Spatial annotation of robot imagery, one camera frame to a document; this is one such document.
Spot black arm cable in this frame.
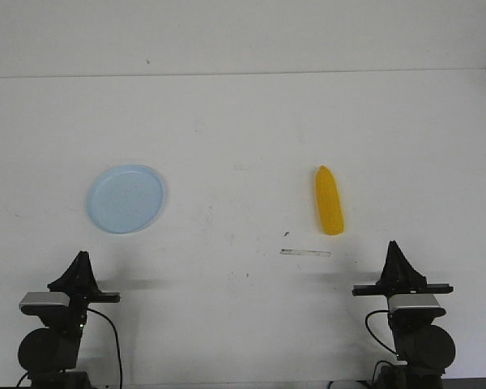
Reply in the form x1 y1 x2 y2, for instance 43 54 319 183
15 308 124 389
364 310 402 360

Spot yellow corn cob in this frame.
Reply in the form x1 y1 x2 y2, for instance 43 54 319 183
315 165 344 236

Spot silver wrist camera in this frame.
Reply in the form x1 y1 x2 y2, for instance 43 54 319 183
387 293 446 318
19 292 70 315

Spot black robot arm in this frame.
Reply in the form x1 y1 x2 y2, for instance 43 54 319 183
17 251 123 388
352 241 456 388

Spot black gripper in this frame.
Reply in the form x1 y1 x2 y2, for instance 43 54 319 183
352 241 454 297
47 251 120 320

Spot light blue round plate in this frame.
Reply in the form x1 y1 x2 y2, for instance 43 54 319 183
85 165 165 234

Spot white object at bottom edge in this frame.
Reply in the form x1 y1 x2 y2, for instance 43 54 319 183
326 380 367 389

